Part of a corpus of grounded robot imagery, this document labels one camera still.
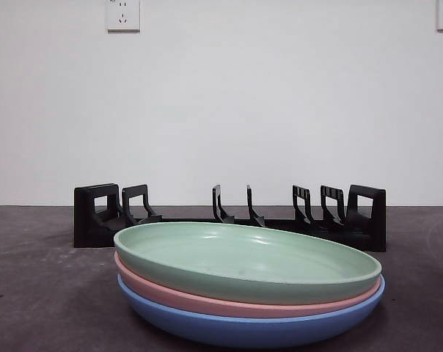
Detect green round plate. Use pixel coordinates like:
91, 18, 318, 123
113, 221, 383, 305

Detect pink round plate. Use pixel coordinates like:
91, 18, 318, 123
114, 251, 386, 319

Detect blue round plate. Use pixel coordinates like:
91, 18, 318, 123
117, 276, 387, 349

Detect black plastic plate rack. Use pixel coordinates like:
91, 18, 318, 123
73, 182, 387, 253

